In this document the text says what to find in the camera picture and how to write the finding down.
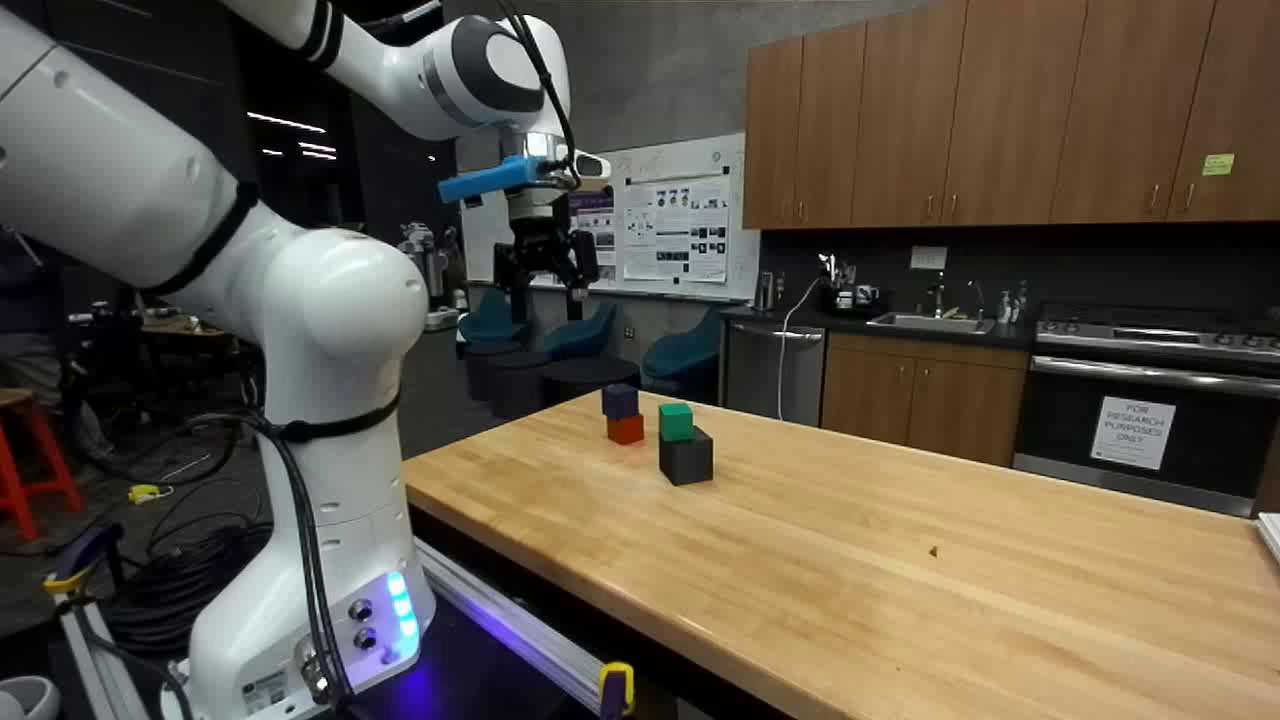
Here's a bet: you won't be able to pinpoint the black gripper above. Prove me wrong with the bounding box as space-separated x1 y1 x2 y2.
490 217 604 323

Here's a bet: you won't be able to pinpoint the green cube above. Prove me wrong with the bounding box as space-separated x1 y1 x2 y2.
656 400 701 445

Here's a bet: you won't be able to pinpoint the black cube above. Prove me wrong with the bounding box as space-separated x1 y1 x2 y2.
656 429 716 490

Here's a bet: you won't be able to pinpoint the white poster board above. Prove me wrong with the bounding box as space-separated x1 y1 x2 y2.
456 130 762 306

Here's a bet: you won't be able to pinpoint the stainless steel dishwasher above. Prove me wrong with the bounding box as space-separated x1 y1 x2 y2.
719 316 831 429

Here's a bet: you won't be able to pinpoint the steel kitchen sink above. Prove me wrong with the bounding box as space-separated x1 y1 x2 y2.
863 310 995 342

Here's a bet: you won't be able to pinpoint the wooden lower sink cabinet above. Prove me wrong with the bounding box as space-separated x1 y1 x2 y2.
821 330 1033 468

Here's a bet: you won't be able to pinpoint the yellow black clamp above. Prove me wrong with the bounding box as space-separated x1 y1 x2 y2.
597 660 640 720

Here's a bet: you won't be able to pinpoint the red legged wooden stool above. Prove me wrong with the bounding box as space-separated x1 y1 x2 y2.
0 385 87 550

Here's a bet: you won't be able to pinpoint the blue yellow clamp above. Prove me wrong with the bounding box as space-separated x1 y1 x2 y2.
36 520 127 613

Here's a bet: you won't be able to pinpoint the white paper sign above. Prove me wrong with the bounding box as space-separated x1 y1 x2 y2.
1089 394 1178 478

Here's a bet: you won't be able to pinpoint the black oven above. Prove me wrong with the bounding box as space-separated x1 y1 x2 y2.
1012 316 1280 520

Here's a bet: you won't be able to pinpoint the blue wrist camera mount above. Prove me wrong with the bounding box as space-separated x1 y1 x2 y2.
434 152 552 208

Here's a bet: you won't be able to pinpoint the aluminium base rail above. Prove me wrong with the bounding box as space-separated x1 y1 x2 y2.
411 536 632 718

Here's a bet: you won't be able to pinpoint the coiled black floor cable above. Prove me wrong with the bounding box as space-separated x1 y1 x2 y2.
105 514 273 660

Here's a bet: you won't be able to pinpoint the wooden upper wall cabinets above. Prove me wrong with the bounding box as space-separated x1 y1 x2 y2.
741 0 1280 231

